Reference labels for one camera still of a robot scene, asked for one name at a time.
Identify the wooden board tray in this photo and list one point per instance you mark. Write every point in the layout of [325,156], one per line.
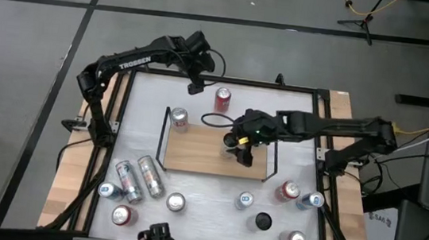
[203,154]

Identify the yellow tag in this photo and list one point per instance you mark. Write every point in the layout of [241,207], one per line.
[243,140]

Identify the black aluminium table frame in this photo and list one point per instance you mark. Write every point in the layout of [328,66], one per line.
[250,82]

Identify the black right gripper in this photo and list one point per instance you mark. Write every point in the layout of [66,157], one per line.
[258,124]

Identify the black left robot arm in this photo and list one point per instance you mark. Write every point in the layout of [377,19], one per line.
[133,61]

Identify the black tripod stand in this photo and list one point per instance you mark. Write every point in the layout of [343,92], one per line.
[364,26]

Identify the tall silver can teal palm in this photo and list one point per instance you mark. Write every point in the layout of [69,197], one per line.
[128,181]

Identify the tall silver can red print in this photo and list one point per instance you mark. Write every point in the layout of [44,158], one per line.
[150,176]

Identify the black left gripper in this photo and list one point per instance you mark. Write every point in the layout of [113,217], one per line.
[200,64]

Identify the blue silver Red Bull can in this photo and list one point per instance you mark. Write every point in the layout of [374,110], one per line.
[314,198]
[245,199]
[107,190]

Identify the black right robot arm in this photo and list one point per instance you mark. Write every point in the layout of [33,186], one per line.
[329,128]

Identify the red Fanta can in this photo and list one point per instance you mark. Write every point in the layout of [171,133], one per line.
[121,215]
[290,190]
[222,101]

